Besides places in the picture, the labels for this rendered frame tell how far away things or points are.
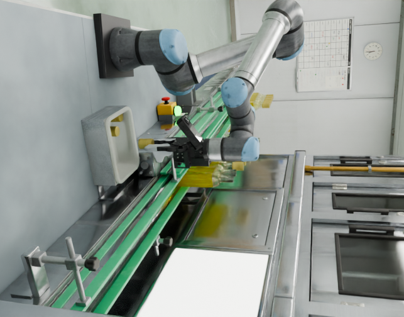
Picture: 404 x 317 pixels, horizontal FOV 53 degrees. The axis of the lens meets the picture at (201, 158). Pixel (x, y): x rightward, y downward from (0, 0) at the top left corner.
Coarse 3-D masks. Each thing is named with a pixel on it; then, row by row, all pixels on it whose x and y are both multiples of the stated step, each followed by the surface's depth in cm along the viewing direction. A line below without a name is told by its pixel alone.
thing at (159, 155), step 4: (156, 144) 129; (160, 144) 129; (164, 144) 129; (168, 144) 128; (148, 148) 129; (152, 148) 128; (156, 148) 127; (156, 152) 129; (160, 152) 129; (164, 152) 129; (168, 152) 128; (156, 156) 130; (160, 156) 129; (164, 156) 129; (156, 160) 130; (160, 160) 130
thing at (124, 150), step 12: (108, 120) 122; (132, 120) 137; (108, 132) 122; (120, 132) 140; (132, 132) 139; (120, 144) 141; (132, 144) 140; (120, 156) 143; (132, 156) 142; (120, 168) 139; (132, 168) 139; (120, 180) 130
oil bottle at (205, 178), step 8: (184, 176) 156; (192, 176) 155; (200, 176) 154; (208, 176) 153; (216, 176) 153; (184, 184) 157; (192, 184) 156; (200, 184) 155; (208, 184) 154; (216, 184) 154
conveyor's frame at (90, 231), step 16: (224, 80) 261; (208, 96) 220; (192, 112) 192; (160, 128) 171; (176, 128) 170; (128, 192) 136; (144, 192) 138; (96, 208) 128; (112, 208) 127; (128, 208) 127; (80, 224) 119; (96, 224) 118; (112, 224) 118; (64, 240) 111; (80, 240) 110; (96, 240) 110; (64, 256) 104; (48, 272) 98; (64, 272) 97; (48, 288) 92; (48, 304) 89
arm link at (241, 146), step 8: (232, 136) 124; (240, 136) 123; (248, 136) 123; (224, 144) 123; (232, 144) 122; (240, 144) 121; (248, 144) 121; (256, 144) 121; (224, 152) 123; (232, 152) 122; (240, 152) 121; (248, 152) 121; (256, 152) 121; (224, 160) 125; (232, 160) 124; (240, 160) 124; (248, 160) 123
